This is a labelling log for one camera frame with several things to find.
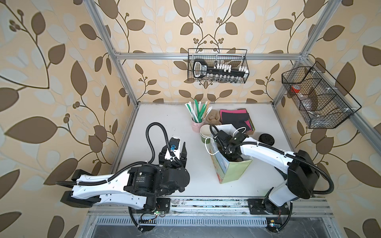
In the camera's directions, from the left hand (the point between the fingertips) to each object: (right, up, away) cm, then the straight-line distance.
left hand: (181, 145), depth 60 cm
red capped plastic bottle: (+60, +18, +12) cm, 64 cm away
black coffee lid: (+48, -1, +27) cm, 55 cm away
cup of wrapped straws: (+8, +14, +37) cm, 40 cm away
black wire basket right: (+70, +20, +14) cm, 74 cm away
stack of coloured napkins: (+38, +11, +46) cm, 60 cm away
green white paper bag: (+21, -14, +8) cm, 26 cm away
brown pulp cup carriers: (+19, +11, +49) cm, 53 cm away
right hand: (+23, -13, +23) cm, 35 cm away
